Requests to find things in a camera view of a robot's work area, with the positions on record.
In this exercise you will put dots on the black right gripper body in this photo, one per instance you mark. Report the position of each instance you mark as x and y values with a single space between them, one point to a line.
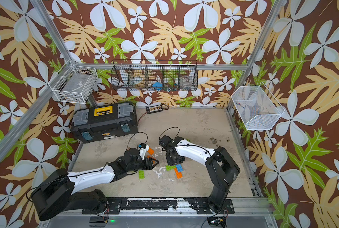
172 161

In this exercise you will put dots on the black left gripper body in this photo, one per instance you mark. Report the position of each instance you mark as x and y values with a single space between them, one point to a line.
145 166

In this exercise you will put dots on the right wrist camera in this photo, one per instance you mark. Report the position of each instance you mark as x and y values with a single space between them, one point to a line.
164 141

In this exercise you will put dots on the aluminium frame post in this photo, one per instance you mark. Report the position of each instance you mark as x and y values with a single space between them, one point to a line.
264 34

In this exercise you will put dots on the black power strip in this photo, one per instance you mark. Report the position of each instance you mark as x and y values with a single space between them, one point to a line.
154 109

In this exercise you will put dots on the black toolbox yellow handle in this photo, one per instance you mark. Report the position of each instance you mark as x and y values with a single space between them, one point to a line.
104 122

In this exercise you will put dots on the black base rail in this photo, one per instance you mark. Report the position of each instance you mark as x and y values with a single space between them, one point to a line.
198 204

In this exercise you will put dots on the white wire basket right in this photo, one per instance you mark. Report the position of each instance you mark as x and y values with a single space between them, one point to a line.
257 107

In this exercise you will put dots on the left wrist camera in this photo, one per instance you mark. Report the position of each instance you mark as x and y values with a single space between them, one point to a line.
143 149

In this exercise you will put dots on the white wire basket left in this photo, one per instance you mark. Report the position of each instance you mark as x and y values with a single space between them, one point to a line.
73 83

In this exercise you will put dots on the lime green lego plate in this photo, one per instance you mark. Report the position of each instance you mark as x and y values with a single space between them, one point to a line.
169 168
141 174

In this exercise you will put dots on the blue lego plate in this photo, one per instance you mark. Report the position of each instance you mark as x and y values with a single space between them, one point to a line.
179 168

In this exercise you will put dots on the long orange lego plate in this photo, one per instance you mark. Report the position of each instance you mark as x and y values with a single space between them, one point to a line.
178 174

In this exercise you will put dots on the white wire basket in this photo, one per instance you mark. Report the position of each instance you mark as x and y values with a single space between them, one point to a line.
73 83
257 107

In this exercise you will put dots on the black wire basket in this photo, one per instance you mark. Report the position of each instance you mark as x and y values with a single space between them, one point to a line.
156 75

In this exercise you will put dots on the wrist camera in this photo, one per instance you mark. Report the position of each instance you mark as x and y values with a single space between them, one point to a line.
143 149
164 141

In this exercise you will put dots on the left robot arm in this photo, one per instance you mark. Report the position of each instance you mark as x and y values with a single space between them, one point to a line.
65 191

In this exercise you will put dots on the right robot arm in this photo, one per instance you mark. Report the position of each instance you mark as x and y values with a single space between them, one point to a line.
221 167

